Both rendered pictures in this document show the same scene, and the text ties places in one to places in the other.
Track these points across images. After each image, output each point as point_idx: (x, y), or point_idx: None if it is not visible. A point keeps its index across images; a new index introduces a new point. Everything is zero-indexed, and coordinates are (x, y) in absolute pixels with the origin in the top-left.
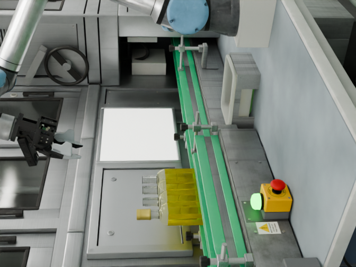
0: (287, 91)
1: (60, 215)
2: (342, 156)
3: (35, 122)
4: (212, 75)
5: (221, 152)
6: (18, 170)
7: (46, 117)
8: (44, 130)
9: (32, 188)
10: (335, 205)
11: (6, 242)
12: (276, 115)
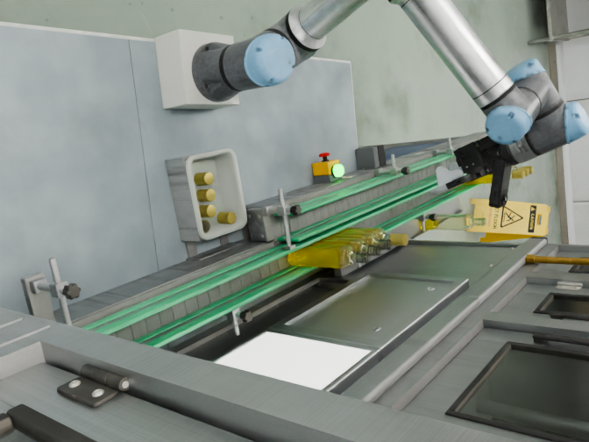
0: (274, 106)
1: (479, 321)
2: (341, 77)
3: (482, 139)
4: (77, 310)
5: (296, 204)
6: (525, 405)
7: (465, 146)
8: (476, 142)
9: (507, 370)
10: (349, 106)
11: (566, 319)
12: (267, 145)
